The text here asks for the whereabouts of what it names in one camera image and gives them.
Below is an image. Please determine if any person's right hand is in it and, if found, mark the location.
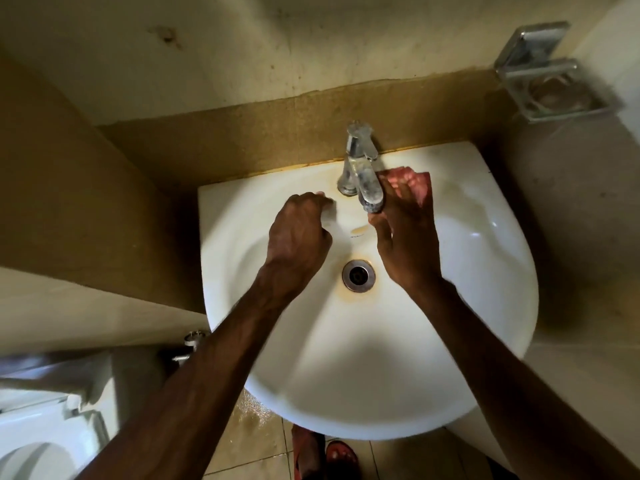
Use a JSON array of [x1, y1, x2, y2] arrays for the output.
[[368, 169, 443, 295]]

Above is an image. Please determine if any person's left hand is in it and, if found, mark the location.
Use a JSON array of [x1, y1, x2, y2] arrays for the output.
[[259, 191, 335, 301]]

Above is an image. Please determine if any red checkered cloth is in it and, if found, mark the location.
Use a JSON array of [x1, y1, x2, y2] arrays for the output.
[[375, 166, 433, 211]]

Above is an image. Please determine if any white wash basin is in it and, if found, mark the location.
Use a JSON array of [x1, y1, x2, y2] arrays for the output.
[[197, 140, 540, 441]]

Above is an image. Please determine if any person's right forearm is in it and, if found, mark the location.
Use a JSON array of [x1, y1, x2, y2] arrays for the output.
[[409, 277, 640, 480]]

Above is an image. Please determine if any person's left forearm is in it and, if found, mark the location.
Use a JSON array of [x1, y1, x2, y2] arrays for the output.
[[75, 279, 301, 480]]

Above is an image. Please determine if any metal sink drain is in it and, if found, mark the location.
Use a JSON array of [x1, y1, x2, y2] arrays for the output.
[[341, 259, 377, 294]]

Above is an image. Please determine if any chrome faucet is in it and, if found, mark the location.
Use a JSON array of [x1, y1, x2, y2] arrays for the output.
[[336, 119, 386, 215]]

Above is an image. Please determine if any person's left red sandal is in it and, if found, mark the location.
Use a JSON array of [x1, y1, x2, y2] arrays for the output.
[[291, 423, 326, 480]]

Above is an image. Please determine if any person's red sandal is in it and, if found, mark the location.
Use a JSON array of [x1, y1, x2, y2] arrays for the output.
[[291, 423, 326, 480], [325, 439, 361, 480]]

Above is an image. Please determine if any person's right red sandal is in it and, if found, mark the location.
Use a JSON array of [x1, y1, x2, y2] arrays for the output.
[[325, 439, 361, 480]]

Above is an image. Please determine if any chrome toilet paper holder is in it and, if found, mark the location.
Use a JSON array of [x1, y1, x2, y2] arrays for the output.
[[171, 330, 209, 365]]

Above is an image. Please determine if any white toilet bowl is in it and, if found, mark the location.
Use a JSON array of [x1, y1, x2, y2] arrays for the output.
[[0, 347, 166, 480]]

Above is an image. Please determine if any chrome wall soap holder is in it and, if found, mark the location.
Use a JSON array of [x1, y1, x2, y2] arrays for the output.
[[493, 20, 623, 125]]

